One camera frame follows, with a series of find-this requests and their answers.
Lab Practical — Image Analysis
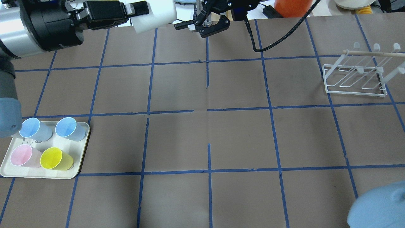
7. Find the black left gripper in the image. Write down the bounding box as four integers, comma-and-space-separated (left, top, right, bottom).
65, 1, 150, 31

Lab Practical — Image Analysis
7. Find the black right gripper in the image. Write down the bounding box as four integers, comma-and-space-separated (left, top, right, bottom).
174, 0, 261, 38

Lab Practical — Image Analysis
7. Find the white plastic cup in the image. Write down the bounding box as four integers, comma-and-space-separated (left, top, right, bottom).
131, 0, 178, 34

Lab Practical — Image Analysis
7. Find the light blue cup far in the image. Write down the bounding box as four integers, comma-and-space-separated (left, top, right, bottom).
55, 117, 86, 142

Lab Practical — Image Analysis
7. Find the light blue cup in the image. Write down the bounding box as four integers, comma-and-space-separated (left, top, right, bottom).
55, 117, 86, 142
19, 118, 53, 142

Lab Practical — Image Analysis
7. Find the beige cup tray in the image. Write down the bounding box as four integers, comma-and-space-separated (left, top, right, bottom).
1, 122, 90, 179

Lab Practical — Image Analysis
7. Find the light blue cup near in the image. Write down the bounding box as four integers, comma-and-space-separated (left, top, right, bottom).
19, 118, 53, 142

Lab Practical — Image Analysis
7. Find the yellow plastic cup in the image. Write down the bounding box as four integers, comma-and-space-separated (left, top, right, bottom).
40, 147, 75, 171

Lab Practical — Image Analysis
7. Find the pink plastic cup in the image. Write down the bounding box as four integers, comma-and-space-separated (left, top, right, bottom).
9, 144, 42, 168

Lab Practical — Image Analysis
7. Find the orange bucket with lid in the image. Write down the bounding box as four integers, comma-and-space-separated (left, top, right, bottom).
273, 0, 313, 18

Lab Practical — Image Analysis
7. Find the beige round plate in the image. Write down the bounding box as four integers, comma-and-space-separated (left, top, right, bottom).
334, 0, 376, 10

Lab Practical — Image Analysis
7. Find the yellow spiral toy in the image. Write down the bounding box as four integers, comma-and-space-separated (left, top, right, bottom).
355, 5, 373, 15

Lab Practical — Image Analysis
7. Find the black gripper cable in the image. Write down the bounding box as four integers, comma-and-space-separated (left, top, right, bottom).
243, 0, 321, 53

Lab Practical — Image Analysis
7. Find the white wire cup rack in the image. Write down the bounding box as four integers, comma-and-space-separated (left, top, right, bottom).
322, 42, 404, 97

